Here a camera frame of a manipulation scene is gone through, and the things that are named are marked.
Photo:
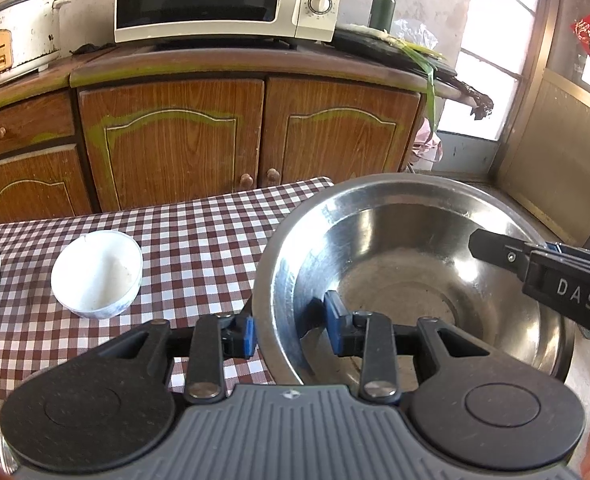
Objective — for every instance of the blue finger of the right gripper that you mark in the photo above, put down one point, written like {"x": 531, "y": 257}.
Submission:
{"x": 564, "y": 249}
{"x": 507, "y": 252}

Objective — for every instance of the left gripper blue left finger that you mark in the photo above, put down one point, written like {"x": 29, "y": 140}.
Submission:
{"x": 213, "y": 341}

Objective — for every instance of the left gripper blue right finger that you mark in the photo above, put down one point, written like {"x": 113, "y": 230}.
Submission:
{"x": 370, "y": 336}

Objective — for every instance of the steel bowl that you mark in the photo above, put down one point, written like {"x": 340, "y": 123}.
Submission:
{"x": 396, "y": 244}

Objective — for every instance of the blue white porcelain bowl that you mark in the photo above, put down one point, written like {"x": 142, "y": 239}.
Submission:
{"x": 98, "y": 275}

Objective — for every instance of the green onion stalk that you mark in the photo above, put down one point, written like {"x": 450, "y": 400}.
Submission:
{"x": 416, "y": 55}

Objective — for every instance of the brown wooden kitchen cabinet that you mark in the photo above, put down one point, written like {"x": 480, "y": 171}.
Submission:
{"x": 127, "y": 128}

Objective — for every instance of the clear plastic bag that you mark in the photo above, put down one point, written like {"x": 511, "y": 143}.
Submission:
{"x": 415, "y": 32}

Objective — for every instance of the black tray on counter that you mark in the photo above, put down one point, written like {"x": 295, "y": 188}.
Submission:
{"x": 373, "y": 49}

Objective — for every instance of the green thermos bottle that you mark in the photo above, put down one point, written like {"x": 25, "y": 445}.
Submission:
{"x": 382, "y": 14}

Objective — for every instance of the white rice cooker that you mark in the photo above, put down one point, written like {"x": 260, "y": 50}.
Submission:
{"x": 30, "y": 36}

